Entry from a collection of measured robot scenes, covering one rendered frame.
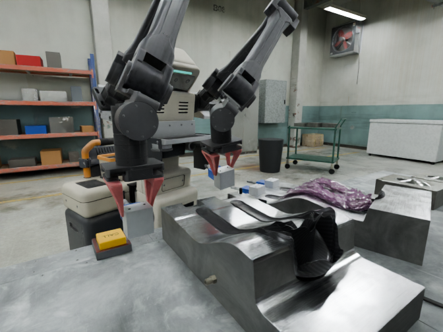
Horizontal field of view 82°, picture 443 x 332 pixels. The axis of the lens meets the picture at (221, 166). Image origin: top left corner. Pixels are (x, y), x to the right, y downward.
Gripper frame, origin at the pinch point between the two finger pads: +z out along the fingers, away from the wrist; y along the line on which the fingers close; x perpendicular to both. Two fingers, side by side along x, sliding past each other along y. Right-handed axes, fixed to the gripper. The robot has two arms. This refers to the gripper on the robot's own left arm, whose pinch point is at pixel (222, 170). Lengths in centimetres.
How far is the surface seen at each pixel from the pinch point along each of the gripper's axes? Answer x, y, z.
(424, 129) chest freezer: 156, 626, 137
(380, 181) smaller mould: -15, 66, 18
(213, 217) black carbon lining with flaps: -11.0, -10.2, 5.9
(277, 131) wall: 498, 524, 199
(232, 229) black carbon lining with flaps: -18.6, -9.8, 5.0
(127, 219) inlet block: -15.1, -30.3, -4.5
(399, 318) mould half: -49.6, -2.2, 4.7
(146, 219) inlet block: -15.3, -27.2, -3.2
